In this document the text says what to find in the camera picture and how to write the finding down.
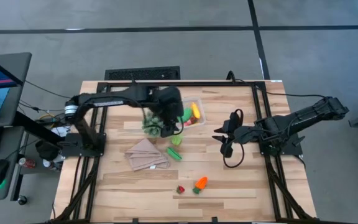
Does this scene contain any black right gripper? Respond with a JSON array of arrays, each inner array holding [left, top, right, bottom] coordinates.
[[212, 124, 260, 158]]

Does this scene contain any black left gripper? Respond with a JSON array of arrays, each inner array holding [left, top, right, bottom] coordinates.
[[154, 86, 185, 138]]

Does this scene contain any green toy cucumber half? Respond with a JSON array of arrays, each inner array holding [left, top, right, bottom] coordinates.
[[165, 146, 183, 161], [181, 107, 194, 123]]

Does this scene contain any yellow toy banana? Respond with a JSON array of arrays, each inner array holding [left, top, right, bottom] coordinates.
[[191, 102, 201, 120]]

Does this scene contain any orange toy carrot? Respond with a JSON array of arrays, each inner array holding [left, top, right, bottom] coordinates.
[[192, 176, 209, 195]]

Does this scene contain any clear plastic tupperware container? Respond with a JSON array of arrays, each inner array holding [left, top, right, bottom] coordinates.
[[175, 96, 207, 130]]

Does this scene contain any potted green succulent plant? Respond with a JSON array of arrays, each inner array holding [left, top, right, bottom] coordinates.
[[141, 110, 167, 138]]

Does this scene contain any black floor grille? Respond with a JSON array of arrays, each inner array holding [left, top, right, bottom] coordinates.
[[104, 65, 181, 81]]

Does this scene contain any folded beige cloth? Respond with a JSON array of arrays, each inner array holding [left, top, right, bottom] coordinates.
[[124, 138, 170, 172]]

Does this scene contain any black bag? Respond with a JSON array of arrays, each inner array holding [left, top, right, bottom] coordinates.
[[35, 139, 62, 162]]

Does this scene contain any red drink can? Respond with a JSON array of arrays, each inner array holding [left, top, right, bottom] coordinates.
[[17, 157, 37, 169]]

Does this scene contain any grey computer desk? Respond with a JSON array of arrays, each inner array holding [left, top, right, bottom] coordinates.
[[0, 52, 33, 203]]

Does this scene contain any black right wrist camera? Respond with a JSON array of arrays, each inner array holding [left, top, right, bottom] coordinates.
[[227, 111, 241, 131]]

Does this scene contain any black metal rig frame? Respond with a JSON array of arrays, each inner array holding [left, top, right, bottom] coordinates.
[[50, 80, 318, 224]]

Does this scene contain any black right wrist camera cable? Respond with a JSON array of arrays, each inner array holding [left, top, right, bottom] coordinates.
[[222, 108, 245, 169]]

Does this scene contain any black power cable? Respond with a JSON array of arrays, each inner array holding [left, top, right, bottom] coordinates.
[[228, 70, 328, 100]]

